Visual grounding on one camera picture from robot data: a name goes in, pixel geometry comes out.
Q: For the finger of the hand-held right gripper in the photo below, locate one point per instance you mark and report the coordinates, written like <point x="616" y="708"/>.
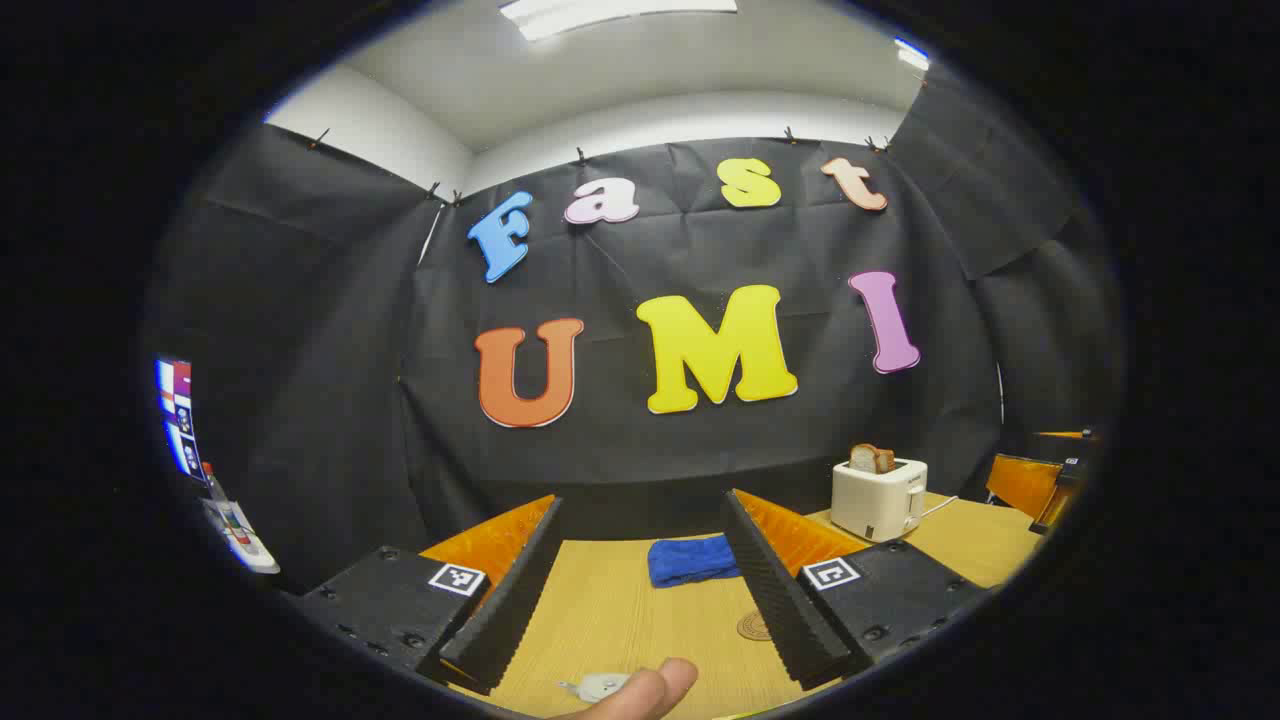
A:
<point x="1055" y="505"/>
<point x="1020" y="485"/>

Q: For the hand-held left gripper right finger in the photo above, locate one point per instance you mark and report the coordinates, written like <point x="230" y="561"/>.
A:
<point x="775" y="590"/>

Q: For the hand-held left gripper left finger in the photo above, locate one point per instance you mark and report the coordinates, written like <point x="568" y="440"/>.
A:
<point x="505" y="600"/>

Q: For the round brown coaster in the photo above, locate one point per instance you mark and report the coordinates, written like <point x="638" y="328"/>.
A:
<point x="752" y="627"/>

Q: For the white teacup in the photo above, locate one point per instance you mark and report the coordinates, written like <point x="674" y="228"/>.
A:
<point x="567" y="688"/>

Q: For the blue towel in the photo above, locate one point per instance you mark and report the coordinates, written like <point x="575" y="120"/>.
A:
<point x="692" y="562"/>

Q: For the white toaster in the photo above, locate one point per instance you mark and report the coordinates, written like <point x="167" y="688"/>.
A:
<point x="875" y="500"/>

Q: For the toasted bread slice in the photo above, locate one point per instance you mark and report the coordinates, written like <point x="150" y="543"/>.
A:
<point x="868" y="458"/>

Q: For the white stand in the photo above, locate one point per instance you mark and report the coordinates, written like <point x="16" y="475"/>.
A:
<point x="250" y="545"/>

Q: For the ceiling light panel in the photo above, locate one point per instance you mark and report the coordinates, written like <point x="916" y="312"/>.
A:
<point x="912" y="54"/>
<point x="610" y="12"/>

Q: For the colourful wall screen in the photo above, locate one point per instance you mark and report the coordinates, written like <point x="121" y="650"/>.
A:
<point x="178" y="410"/>

